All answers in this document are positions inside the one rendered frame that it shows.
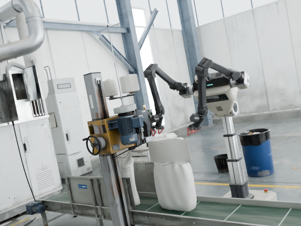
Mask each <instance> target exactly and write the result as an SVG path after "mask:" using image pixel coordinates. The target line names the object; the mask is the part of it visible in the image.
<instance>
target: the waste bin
mask: <svg viewBox="0 0 301 226"><path fill-rule="evenodd" d="M270 131H271V130H270V129H269V128H258V129H251V130H245V131H242V132H239V133H238V134H237V135H238V136H239V138H240V142H241V146H242V151H243V155H244V160H245V166H246V170H247V174H248V176H250V177H266V176H270V175H272V174H273V173H274V172H275V170H274V163H273V156H272V150H271V141H270V139H271V135H270ZM250 132H252V133H254V132H260V133H258V134H251V135H249V133H250Z"/></svg>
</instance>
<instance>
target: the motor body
mask: <svg viewBox="0 0 301 226"><path fill-rule="evenodd" d="M132 118H134V117H133V114H132V115H126V116H122V117H117V123H118V128H119V133H120V135H121V136H120V139H121V143H122V144H123V145H131V144H135V143H137V142H138V134H137V133H136V132H135V129H136V128H133V127H132V122H131V120H132Z"/></svg>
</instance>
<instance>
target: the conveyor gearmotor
mask: <svg viewBox="0 0 301 226"><path fill-rule="evenodd" d="M35 201H36V202H34V203H30V204H28V205H26V210H27V214H29V215H33V214H35V213H41V214H42V213H44V212H45V210H46V208H45V206H44V205H43V204H41V203H42V200H35Z"/></svg>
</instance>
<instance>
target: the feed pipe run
mask: <svg viewBox="0 0 301 226"><path fill-rule="evenodd" d="M21 13H24V14H25V20H26V24H27V27H28V32H29V34H28V36H27V37H26V38H25V39H21V40H18V41H14V42H13V45H14V46H15V47H14V48H15V49H16V52H17V54H18V55H17V56H19V57H21V56H25V55H28V54H31V53H33V52H35V51H37V50H38V49H39V48H40V47H41V45H42V44H43V41H44V37H45V31H44V26H43V19H42V18H43V17H42V16H41V12H40V10H39V8H38V6H37V4H36V3H35V2H34V1H33V0H11V1H9V2H8V3H6V4H5V5H3V6H2V7H0V31H1V35H2V40H3V44H6V38H5V34H4V28H3V26H5V25H6V24H5V23H7V22H9V21H10V20H11V19H12V18H14V17H16V16H17V15H19V14H21Z"/></svg>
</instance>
